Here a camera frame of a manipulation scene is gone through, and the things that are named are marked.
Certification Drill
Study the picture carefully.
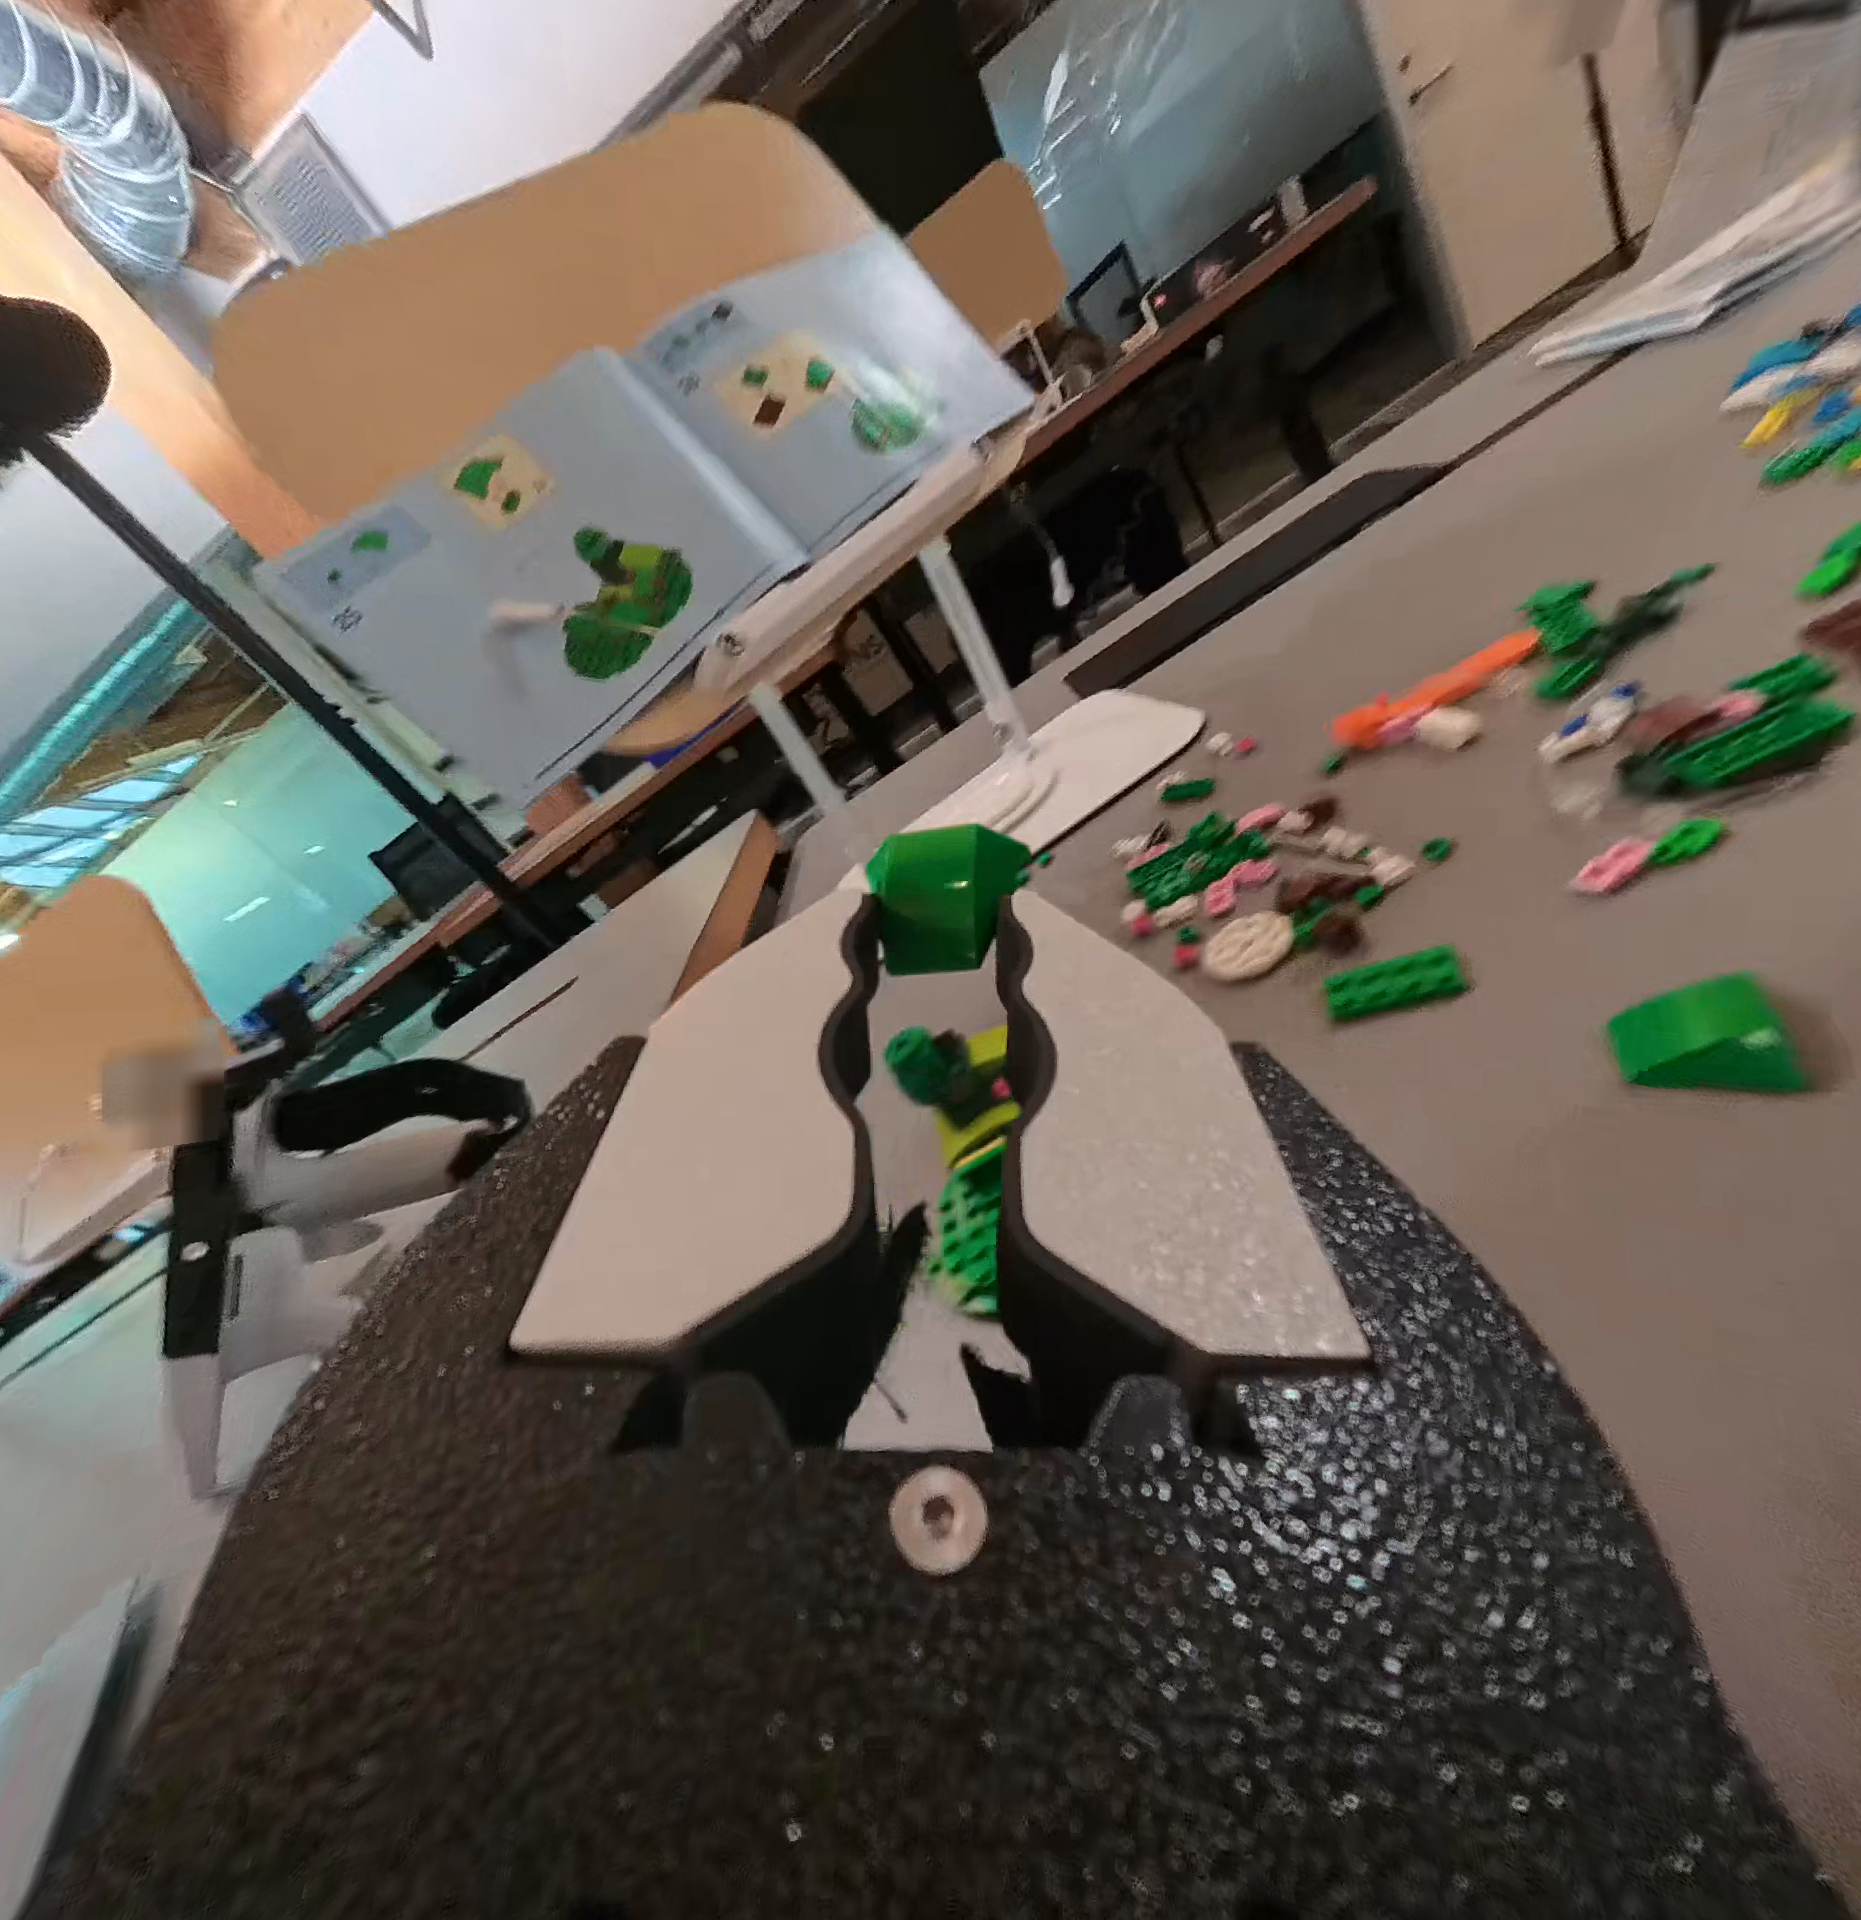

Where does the large dark green lego connector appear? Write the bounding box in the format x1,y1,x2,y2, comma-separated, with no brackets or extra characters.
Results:
1596,561,1721,640

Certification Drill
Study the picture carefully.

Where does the silver ventilation duct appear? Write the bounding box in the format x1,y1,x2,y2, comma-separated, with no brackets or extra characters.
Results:
0,0,200,282

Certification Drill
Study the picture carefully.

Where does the green curved slope lego piece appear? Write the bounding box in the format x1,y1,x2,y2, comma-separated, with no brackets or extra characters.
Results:
864,821,1034,978

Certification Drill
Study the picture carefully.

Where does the black desk mat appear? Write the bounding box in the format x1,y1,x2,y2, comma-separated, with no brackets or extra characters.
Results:
1062,462,1451,702

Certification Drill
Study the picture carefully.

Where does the green two-by-four lego plate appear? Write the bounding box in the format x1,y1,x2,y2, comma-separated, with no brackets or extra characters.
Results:
1320,943,1472,1026

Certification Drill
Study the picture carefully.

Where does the green wedge slope lego piece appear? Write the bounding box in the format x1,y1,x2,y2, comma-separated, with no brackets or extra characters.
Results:
1603,969,1814,1096

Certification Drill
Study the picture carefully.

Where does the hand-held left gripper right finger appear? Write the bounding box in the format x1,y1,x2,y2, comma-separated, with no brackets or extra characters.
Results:
995,891,1377,1451

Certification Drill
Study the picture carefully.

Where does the wooden background desk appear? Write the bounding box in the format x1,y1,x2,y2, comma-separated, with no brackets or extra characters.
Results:
1021,175,1382,452

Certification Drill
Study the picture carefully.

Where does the frosted glass partition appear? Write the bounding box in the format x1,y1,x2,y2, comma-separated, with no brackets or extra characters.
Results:
979,0,1393,290

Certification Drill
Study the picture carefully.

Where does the white book stand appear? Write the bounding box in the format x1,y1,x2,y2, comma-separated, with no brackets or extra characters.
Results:
697,431,1211,849

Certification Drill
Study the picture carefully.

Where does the cream round lego plate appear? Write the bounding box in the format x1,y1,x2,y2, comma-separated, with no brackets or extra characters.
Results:
1201,908,1298,984

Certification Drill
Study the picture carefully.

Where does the lego instruction booklet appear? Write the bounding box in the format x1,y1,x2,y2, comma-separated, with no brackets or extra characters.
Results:
252,232,1040,800

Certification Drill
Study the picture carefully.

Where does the scatter of small lego pieces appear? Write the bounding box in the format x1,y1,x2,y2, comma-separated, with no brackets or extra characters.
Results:
1111,725,1461,979

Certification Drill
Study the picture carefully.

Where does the stack of instruction booklets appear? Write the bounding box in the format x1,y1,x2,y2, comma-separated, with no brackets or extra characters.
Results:
1529,161,1861,371

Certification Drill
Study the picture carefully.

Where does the green lego plate assembly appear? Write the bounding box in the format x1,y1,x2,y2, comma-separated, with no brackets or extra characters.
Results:
1122,810,1280,919

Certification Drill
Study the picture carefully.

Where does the pile of colourful lego pieces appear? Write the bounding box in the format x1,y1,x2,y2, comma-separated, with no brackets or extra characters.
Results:
1719,282,1861,488

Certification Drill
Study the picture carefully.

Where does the beige cabinet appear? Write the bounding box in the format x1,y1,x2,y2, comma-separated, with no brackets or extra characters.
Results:
1357,0,1697,350

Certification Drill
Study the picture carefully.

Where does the wall vent grille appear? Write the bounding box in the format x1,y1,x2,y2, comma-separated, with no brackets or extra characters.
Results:
235,114,394,276

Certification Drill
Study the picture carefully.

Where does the orange lego brick separator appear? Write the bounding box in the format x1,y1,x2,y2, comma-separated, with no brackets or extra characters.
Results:
1330,628,1544,750

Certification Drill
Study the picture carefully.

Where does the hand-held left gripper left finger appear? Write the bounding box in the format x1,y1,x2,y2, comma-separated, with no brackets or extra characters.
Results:
506,891,887,1451

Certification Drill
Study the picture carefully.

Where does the green lego build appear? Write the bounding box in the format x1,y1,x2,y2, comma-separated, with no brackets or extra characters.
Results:
883,1024,1016,1322

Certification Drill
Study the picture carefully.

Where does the black round disc on pole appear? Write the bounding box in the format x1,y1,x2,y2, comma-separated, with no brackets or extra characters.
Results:
0,294,590,940

